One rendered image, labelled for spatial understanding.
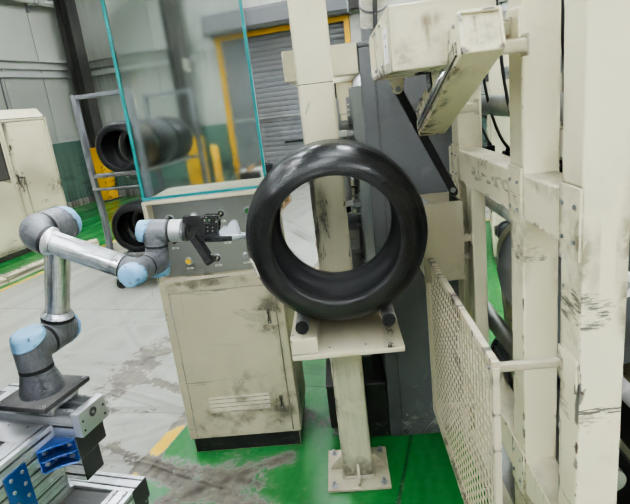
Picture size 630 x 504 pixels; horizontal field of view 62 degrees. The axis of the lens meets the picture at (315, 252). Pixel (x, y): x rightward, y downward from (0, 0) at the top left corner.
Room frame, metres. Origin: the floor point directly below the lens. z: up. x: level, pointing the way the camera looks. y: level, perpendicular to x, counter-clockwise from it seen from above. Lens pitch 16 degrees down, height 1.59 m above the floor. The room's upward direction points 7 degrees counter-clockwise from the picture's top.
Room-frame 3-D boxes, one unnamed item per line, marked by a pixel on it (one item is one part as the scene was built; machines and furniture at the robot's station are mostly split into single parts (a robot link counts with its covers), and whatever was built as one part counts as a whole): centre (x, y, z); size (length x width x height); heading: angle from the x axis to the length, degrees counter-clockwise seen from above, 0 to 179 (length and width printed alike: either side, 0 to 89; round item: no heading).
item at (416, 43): (1.58, -0.37, 1.71); 0.61 x 0.25 x 0.15; 176
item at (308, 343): (1.74, 0.06, 0.84); 0.36 x 0.09 x 0.06; 176
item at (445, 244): (1.92, -0.47, 1.05); 0.20 x 0.15 x 0.30; 176
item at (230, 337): (2.42, 0.43, 0.63); 0.56 x 0.41 x 1.27; 86
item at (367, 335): (1.73, -0.08, 0.80); 0.37 x 0.36 x 0.02; 86
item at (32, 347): (1.71, 1.03, 0.88); 0.13 x 0.12 x 0.14; 165
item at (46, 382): (1.71, 1.03, 0.77); 0.15 x 0.15 x 0.10
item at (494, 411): (1.48, -0.39, 0.65); 0.90 x 0.02 x 0.70; 176
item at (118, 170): (5.63, 1.61, 0.96); 1.36 x 0.71 x 1.92; 162
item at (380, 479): (1.98, -0.08, 0.02); 0.27 x 0.27 x 0.04; 86
